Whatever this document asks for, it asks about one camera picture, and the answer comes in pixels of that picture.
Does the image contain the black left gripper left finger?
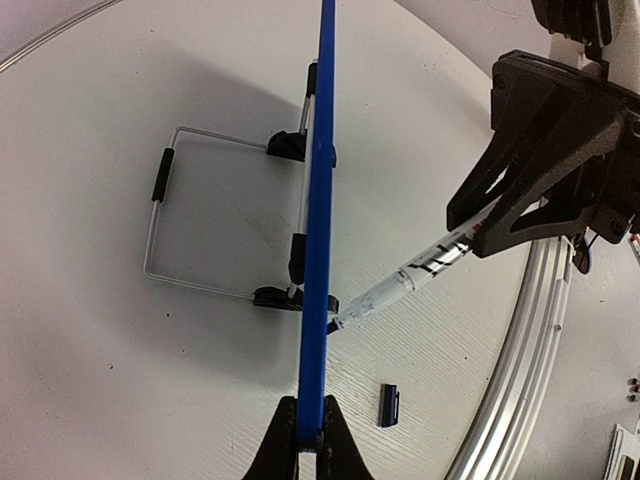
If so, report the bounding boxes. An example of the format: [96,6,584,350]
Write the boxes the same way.
[242,396,299,480]

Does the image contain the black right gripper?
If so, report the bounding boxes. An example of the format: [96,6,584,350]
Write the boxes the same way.
[446,51,639,258]

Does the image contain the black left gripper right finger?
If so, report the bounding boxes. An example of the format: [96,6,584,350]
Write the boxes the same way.
[316,395,373,480]

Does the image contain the blue marker cap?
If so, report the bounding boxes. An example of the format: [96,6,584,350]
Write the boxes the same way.
[379,384,400,428]

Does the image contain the white blue marker pen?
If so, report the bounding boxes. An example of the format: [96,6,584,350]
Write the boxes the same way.
[327,200,497,334]

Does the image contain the blue framed whiteboard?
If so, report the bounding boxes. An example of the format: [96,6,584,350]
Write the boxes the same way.
[296,1,336,453]

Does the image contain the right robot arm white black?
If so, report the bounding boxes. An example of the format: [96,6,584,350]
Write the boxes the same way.
[447,1,639,258]

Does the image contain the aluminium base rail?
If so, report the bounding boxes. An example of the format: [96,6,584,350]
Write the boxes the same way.
[445,237,574,479]

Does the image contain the wire whiteboard stand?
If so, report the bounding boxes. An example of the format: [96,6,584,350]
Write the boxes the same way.
[143,61,318,312]

